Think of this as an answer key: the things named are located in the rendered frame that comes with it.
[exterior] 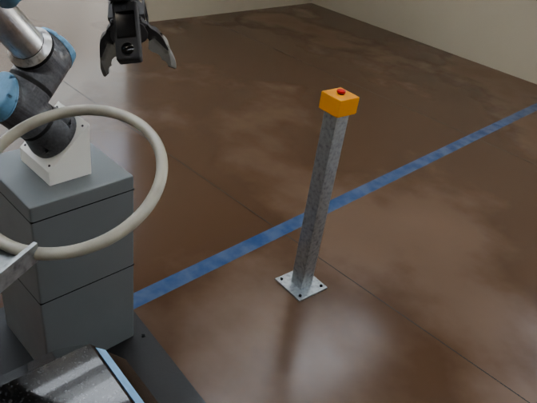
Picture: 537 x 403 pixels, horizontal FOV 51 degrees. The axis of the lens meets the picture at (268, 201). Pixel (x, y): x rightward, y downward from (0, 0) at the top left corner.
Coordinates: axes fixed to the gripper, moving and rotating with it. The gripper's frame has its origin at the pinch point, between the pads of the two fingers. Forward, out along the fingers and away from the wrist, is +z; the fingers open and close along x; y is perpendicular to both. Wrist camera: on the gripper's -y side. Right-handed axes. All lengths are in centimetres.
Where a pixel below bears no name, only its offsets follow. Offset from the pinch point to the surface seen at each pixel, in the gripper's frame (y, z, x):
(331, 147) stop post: 68, 109, -62
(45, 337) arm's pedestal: 3, 123, 61
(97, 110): 21.2, 28.2, 17.3
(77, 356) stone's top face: -37, 54, 27
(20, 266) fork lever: -26.6, 26.8, 31.8
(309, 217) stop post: 58, 146, -52
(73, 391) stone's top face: -47, 51, 26
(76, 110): 22.1, 28.2, 23.1
